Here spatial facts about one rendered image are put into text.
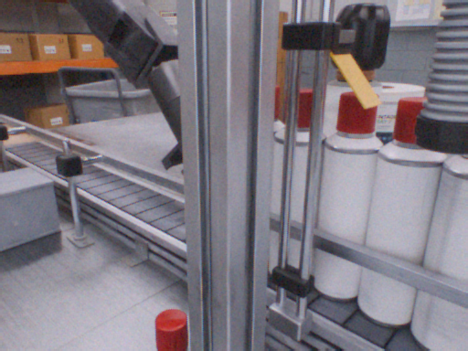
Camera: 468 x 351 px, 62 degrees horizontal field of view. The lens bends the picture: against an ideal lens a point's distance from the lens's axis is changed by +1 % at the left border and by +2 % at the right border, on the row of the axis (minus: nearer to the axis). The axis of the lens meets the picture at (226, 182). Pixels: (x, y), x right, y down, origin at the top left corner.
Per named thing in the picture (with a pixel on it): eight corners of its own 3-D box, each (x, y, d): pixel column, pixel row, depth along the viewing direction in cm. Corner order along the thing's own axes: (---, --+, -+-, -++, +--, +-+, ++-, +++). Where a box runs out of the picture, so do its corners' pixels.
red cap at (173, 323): (186, 357, 39) (184, 330, 38) (152, 355, 39) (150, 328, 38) (191, 333, 42) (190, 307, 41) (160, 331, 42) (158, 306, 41)
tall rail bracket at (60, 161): (118, 230, 64) (107, 133, 59) (76, 246, 60) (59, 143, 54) (107, 224, 67) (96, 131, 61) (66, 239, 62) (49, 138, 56)
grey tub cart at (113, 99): (122, 164, 370) (111, 59, 337) (185, 169, 355) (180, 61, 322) (64, 199, 290) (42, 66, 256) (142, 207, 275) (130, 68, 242)
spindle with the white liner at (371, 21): (377, 187, 69) (406, 3, 59) (354, 202, 63) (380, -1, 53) (332, 176, 75) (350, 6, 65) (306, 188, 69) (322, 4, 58)
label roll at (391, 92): (342, 160, 85) (350, 92, 80) (315, 138, 104) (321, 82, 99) (430, 157, 87) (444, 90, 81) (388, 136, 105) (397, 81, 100)
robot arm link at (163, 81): (134, 79, 50) (157, 51, 47) (172, 79, 56) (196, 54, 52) (158, 125, 49) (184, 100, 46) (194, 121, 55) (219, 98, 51)
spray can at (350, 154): (360, 277, 43) (388, 90, 36) (364, 307, 38) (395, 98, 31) (313, 271, 44) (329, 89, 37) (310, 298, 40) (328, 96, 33)
